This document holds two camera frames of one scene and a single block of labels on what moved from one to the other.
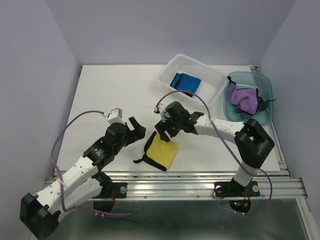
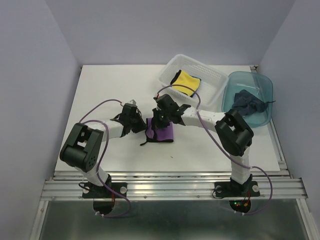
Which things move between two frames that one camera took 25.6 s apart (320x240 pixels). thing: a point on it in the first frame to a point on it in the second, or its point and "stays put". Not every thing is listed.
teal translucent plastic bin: x=257 y=80 stays put
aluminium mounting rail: x=194 y=185 stays put
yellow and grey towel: x=159 y=153 to x=184 y=79
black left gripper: x=137 y=134 to x=142 y=125
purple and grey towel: x=247 y=98 to x=154 y=134
